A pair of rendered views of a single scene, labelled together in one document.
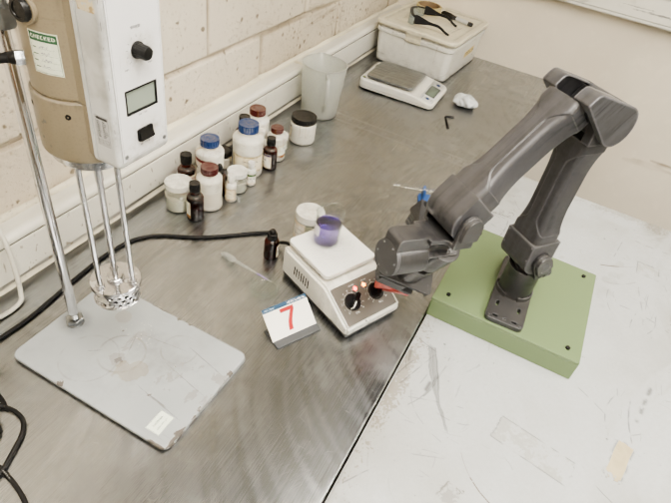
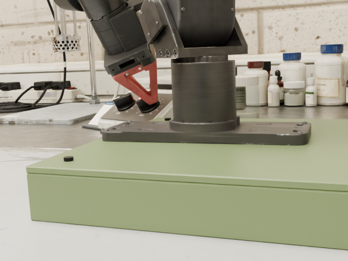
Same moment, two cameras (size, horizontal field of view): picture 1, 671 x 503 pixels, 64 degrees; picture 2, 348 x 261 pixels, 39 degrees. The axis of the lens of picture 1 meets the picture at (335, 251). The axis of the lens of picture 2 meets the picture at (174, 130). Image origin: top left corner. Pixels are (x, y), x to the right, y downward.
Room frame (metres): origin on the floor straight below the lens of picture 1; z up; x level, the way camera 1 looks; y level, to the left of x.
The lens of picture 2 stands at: (0.77, -0.83, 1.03)
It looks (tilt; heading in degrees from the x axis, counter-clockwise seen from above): 9 degrees down; 91
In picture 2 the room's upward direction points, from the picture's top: 3 degrees counter-clockwise
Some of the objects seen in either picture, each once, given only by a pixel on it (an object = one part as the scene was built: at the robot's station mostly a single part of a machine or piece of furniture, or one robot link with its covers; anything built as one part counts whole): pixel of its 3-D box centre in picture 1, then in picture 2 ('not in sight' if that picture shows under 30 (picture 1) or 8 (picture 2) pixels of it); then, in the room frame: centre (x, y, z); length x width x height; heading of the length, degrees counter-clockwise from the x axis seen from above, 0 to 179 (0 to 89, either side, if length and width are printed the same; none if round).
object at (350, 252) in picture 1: (332, 249); (182, 78); (0.77, 0.01, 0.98); 0.12 x 0.12 x 0.01; 46
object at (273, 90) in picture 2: (231, 187); (273, 91); (0.97, 0.25, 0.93); 0.03 x 0.03 x 0.07
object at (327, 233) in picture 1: (329, 225); not in sight; (0.79, 0.02, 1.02); 0.06 x 0.05 x 0.08; 156
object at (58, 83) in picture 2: not in sight; (59, 85); (0.43, 0.55, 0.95); 0.07 x 0.04 x 0.02; 70
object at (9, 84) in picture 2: not in sight; (8, 86); (0.26, 0.61, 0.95); 0.07 x 0.04 x 0.02; 70
